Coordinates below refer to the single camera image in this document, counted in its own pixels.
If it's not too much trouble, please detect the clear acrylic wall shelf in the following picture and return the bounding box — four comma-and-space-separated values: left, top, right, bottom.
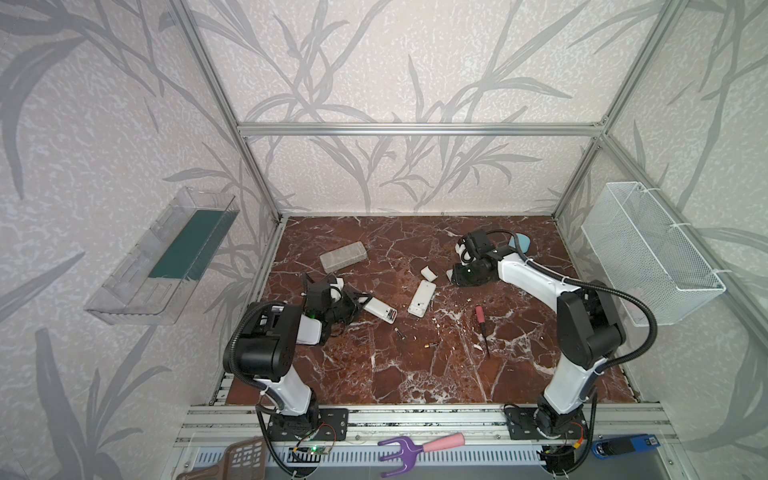
84, 187, 240, 326

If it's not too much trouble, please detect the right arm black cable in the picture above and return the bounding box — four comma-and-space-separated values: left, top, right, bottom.
485, 229, 659, 373

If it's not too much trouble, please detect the blue black device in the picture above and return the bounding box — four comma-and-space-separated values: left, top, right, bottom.
591, 434, 660, 460

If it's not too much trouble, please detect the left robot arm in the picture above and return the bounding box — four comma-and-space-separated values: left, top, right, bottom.
223, 274, 372, 428

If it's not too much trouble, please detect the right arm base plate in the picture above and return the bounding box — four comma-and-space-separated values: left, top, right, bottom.
502, 404, 586, 442

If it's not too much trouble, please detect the purple pink garden fork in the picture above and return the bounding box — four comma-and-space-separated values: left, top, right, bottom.
378, 433, 466, 479

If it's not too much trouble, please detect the white wire mesh basket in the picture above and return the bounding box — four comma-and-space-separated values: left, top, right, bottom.
582, 182, 726, 326

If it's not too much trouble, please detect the white remote control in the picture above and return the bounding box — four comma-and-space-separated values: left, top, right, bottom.
408, 280, 436, 318
361, 297, 398, 325

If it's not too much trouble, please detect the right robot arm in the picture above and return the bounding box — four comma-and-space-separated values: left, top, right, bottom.
451, 230, 625, 430

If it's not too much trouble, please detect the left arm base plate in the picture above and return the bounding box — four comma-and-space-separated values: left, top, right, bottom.
267, 408, 349, 442

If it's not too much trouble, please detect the pink handled screwdriver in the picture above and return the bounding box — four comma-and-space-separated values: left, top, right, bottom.
475, 306, 490, 356

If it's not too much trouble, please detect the grey glasses case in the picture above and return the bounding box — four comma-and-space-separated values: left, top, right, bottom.
319, 241, 368, 273

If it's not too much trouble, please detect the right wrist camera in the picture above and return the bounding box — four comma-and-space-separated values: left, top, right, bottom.
455, 240, 475, 265

